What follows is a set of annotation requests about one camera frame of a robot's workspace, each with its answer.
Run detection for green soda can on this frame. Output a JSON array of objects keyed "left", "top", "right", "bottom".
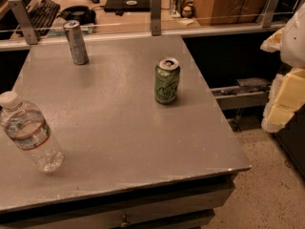
[{"left": 154, "top": 57, "right": 180, "bottom": 104}]

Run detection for black headphones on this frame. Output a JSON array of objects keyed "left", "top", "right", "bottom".
[{"left": 59, "top": 6, "right": 96, "bottom": 25}]

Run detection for cans on back desk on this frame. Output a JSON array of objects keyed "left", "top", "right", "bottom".
[{"left": 170, "top": 0, "right": 193, "bottom": 18}]

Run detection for glass partition with metal brackets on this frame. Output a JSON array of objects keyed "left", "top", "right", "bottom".
[{"left": 0, "top": 0, "right": 305, "bottom": 46}]

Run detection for tall silver can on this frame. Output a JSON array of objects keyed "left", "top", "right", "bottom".
[{"left": 63, "top": 20, "right": 89, "bottom": 65}]

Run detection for brown cardboard box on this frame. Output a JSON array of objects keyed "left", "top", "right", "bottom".
[{"left": 193, "top": 0, "right": 267, "bottom": 26}]

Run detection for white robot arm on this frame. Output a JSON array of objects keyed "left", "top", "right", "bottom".
[{"left": 280, "top": 3, "right": 305, "bottom": 69}]

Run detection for metal shelf rail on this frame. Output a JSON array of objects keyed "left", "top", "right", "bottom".
[{"left": 212, "top": 77, "right": 272, "bottom": 110}]

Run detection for grey table drawer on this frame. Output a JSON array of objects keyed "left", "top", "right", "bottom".
[{"left": 0, "top": 176, "right": 234, "bottom": 229}]

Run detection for clear plastic water bottle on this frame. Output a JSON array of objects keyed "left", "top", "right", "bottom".
[{"left": 0, "top": 91, "right": 65, "bottom": 173}]

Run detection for black laptop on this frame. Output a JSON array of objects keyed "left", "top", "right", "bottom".
[{"left": 104, "top": 0, "right": 150, "bottom": 12}]

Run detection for black keyboard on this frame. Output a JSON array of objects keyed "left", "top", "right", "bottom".
[{"left": 27, "top": 0, "right": 60, "bottom": 36}]

